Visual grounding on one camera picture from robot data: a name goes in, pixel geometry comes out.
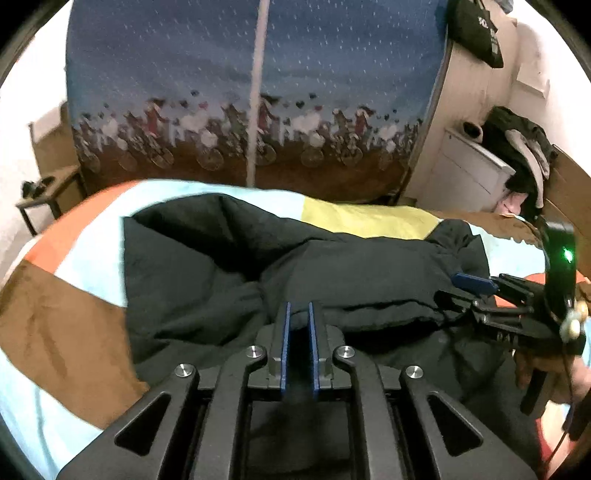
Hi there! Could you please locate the black padded winter jacket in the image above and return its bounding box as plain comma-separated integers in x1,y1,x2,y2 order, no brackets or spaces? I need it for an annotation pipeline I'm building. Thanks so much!
122,195,541,466

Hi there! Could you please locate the pile of clothes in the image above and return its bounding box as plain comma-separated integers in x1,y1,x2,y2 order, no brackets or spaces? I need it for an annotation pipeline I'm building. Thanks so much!
459,106,554,221

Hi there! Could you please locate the person's right hand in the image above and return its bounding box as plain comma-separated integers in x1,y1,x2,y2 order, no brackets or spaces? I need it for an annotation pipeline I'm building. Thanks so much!
513,351,590,404

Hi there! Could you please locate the white drawer cabinet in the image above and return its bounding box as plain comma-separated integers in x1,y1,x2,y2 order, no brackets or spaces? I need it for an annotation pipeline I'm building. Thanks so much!
417,128,515,212

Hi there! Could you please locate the wooden headboard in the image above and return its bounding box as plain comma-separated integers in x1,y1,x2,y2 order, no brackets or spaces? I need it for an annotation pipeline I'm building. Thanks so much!
544,145,590,271

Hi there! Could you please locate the wooden wardrobe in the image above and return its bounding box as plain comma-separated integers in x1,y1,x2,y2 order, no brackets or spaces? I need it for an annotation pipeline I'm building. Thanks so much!
403,8,523,204

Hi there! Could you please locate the white paper bag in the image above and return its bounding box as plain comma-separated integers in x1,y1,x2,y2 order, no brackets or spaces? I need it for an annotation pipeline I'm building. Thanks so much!
516,55,550,99

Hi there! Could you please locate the blue fabric wardrobe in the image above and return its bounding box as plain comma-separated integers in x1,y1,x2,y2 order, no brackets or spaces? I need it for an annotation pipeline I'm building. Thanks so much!
66,0,446,203

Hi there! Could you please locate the black tote bag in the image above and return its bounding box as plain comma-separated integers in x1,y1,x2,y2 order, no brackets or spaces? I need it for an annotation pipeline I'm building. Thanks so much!
446,0,504,69

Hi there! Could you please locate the wooden side table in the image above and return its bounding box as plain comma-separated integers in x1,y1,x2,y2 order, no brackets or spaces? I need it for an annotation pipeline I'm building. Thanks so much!
15,166,88,237

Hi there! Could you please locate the brown cardboard box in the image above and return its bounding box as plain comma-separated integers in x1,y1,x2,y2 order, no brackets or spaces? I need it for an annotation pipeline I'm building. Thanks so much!
29,101,79,175

